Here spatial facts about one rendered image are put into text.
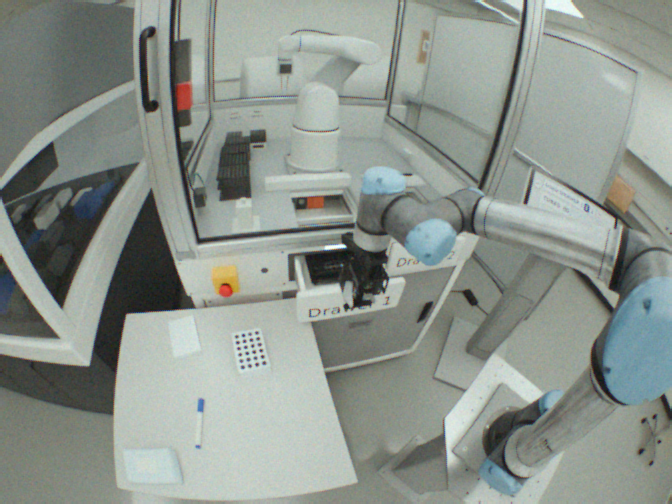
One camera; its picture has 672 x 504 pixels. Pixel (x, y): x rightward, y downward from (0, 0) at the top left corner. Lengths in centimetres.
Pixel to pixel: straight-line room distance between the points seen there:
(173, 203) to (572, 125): 206
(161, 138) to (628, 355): 79
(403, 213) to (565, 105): 176
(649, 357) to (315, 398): 69
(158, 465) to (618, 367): 81
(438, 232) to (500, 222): 12
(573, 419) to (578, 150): 176
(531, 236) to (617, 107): 160
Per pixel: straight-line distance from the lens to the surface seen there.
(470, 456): 80
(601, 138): 197
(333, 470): 71
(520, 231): 47
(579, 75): 208
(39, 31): 89
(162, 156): 66
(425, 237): 43
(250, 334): 81
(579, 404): 41
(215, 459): 74
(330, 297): 72
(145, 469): 76
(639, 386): 33
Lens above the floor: 146
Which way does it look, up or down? 41 degrees down
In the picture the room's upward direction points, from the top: 7 degrees clockwise
